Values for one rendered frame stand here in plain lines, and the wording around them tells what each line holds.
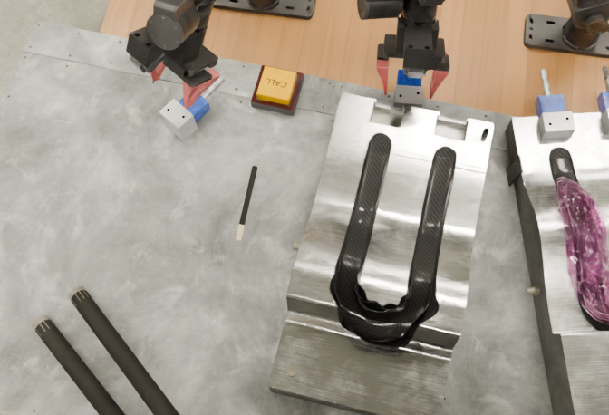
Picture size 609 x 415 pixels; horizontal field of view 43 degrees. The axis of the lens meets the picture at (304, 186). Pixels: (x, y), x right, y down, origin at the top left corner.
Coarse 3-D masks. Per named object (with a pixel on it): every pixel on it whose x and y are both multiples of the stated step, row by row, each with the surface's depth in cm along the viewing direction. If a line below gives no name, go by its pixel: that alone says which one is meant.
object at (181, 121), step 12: (216, 84) 139; (204, 96) 138; (168, 108) 135; (180, 108) 135; (192, 108) 136; (204, 108) 137; (168, 120) 134; (180, 120) 134; (192, 120) 135; (180, 132) 135; (192, 132) 139
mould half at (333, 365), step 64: (384, 128) 128; (320, 192) 125; (384, 192) 125; (320, 256) 116; (384, 256) 117; (448, 256) 118; (320, 320) 119; (448, 320) 112; (320, 384) 116; (384, 384) 116
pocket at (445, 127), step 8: (440, 120) 130; (448, 120) 130; (456, 120) 130; (440, 128) 131; (448, 128) 131; (456, 128) 131; (464, 128) 131; (440, 136) 130; (448, 136) 130; (456, 136) 130; (464, 136) 130
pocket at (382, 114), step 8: (376, 104) 131; (376, 112) 132; (384, 112) 132; (392, 112) 132; (400, 112) 131; (376, 120) 132; (384, 120) 132; (392, 120) 132; (400, 120) 132; (400, 128) 131
